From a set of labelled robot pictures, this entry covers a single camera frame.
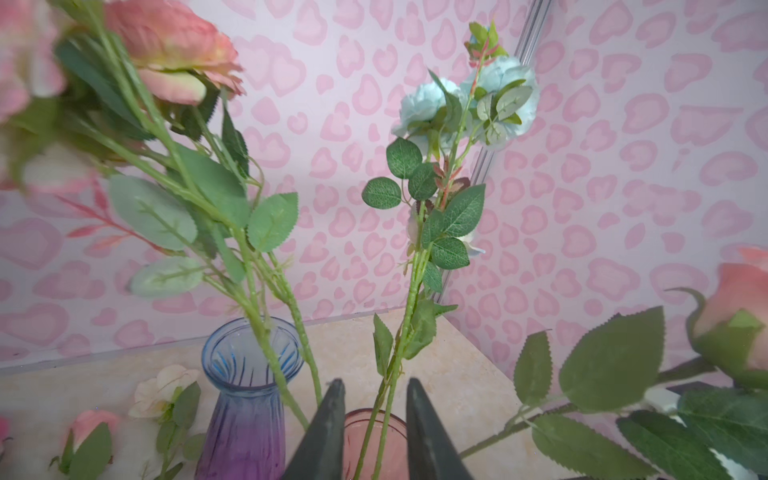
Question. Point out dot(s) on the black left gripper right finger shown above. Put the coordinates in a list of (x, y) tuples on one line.
[(430, 452)]

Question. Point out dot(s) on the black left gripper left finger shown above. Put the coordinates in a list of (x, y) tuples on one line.
[(320, 453)]

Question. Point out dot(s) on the pink grey glass vase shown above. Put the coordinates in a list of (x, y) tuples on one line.
[(394, 459)]

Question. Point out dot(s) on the blue purple glass vase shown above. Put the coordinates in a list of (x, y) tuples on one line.
[(246, 435)]

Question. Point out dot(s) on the cream rose single stem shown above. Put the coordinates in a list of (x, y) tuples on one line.
[(171, 399)]

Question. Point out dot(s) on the pink rosebud stem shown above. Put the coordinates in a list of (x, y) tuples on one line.
[(88, 446), (610, 411)]

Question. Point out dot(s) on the pale blue flower spray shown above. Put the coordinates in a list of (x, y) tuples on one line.
[(439, 124)]

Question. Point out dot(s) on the pink white peony spray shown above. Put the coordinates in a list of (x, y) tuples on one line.
[(137, 93)]

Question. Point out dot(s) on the aluminium corner frame post right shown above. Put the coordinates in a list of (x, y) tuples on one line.
[(501, 104)]

